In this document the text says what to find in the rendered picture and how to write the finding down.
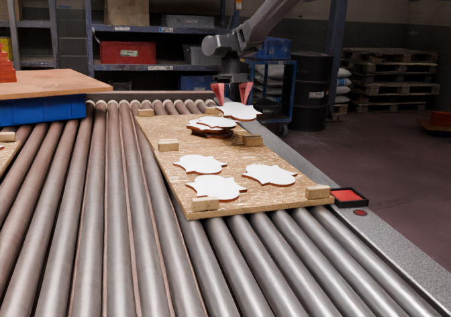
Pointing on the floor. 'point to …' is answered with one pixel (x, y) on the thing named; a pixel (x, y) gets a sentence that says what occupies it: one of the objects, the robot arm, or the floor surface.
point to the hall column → (336, 37)
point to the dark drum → (307, 90)
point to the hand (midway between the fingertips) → (232, 104)
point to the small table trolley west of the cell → (266, 92)
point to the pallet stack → (388, 78)
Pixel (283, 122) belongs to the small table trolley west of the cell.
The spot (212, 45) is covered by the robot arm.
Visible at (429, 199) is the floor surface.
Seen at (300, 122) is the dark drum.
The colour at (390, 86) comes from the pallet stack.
